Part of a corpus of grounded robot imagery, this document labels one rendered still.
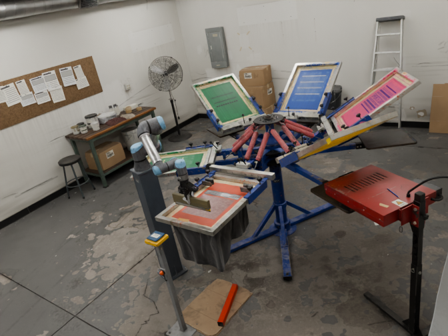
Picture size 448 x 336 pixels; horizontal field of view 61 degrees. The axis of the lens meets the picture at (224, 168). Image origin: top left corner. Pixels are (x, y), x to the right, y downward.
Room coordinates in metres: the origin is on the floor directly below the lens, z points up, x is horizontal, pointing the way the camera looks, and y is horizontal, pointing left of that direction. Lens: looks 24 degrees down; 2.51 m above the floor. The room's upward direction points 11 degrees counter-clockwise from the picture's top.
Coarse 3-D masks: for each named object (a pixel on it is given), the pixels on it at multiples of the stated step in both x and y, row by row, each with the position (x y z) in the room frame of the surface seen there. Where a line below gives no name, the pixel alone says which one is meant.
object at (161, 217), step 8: (216, 176) 3.20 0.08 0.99; (224, 176) 3.17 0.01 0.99; (256, 184) 2.93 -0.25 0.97; (168, 208) 2.77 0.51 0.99; (240, 208) 2.58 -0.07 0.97; (160, 216) 2.66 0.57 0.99; (224, 216) 2.48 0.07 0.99; (232, 216) 2.49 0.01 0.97; (176, 224) 2.52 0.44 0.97; (184, 224) 2.47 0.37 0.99; (192, 224) 2.45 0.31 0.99; (216, 224) 2.39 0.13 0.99; (224, 224) 2.41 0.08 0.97; (200, 232) 2.37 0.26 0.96; (208, 232) 2.32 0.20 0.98; (216, 232) 2.33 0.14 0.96
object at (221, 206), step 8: (232, 192) 2.90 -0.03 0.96; (240, 192) 2.87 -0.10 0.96; (216, 200) 2.81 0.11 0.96; (224, 200) 2.78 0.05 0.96; (232, 200) 2.76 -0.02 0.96; (216, 208) 2.68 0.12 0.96; (224, 208) 2.66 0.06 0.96; (200, 216) 2.60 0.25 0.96; (208, 216) 2.58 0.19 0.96; (216, 216) 2.56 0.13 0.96; (200, 224) 2.49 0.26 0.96; (208, 224) 2.47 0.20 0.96
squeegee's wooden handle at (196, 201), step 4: (176, 196) 2.68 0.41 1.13; (180, 196) 2.65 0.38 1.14; (184, 196) 2.63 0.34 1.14; (192, 196) 2.61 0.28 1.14; (176, 200) 2.69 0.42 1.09; (180, 200) 2.66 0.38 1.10; (192, 200) 2.57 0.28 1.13; (196, 200) 2.55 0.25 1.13; (200, 200) 2.52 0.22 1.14; (204, 200) 2.51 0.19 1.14; (208, 200) 2.49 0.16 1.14; (188, 204) 2.61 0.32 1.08; (192, 204) 2.58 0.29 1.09; (196, 204) 2.55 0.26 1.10; (200, 204) 2.53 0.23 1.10; (204, 204) 2.50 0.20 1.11; (208, 204) 2.49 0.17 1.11; (208, 208) 2.48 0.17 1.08
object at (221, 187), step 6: (216, 186) 3.07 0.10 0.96; (222, 186) 3.04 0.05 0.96; (228, 186) 3.02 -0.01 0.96; (204, 192) 3.00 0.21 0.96; (204, 198) 2.89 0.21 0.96; (210, 198) 2.87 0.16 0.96; (216, 198) 2.84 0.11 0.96; (210, 204) 2.76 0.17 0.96; (180, 210) 2.76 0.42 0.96; (186, 210) 2.74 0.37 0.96; (192, 210) 2.72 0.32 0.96; (198, 210) 2.70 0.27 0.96; (174, 216) 2.68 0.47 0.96; (180, 216) 2.66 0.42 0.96; (186, 216) 2.65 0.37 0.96; (192, 216) 2.63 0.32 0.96
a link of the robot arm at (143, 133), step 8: (144, 128) 2.88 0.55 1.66; (144, 136) 2.84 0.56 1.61; (144, 144) 2.80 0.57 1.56; (152, 144) 2.79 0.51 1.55; (152, 152) 2.73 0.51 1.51; (152, 160) 2.69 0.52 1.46; (160, 160) 2.68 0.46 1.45; (152, 168) 2.65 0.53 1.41; (160, 168) 2.62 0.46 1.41; (168, 168) 2.64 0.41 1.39
